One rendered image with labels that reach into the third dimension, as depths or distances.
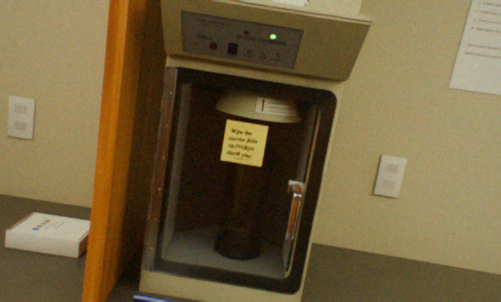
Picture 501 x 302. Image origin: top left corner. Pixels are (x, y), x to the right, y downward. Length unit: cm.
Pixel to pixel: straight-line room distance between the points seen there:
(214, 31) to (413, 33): 69
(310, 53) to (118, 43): 31
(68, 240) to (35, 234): 7
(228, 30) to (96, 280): 49
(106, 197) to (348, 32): 48
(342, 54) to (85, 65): 78
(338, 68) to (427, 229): 76
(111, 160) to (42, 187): 67
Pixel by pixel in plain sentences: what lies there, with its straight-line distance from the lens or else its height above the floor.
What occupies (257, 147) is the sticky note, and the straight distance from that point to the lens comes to 83.
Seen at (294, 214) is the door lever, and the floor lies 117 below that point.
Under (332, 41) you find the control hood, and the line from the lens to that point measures 75.
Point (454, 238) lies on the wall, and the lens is 147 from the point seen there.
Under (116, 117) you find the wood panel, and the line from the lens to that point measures 78.
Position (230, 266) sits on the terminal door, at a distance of 91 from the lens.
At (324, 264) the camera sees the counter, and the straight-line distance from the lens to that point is 122.
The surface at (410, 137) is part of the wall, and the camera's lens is 135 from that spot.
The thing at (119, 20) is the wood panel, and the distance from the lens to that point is 77.
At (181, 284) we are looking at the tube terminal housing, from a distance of 95.
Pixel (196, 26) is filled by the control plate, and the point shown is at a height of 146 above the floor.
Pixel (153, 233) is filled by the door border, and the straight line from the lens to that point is 90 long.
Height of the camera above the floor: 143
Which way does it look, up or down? 12 degrees down
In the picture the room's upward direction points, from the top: 9 degrees clockwise
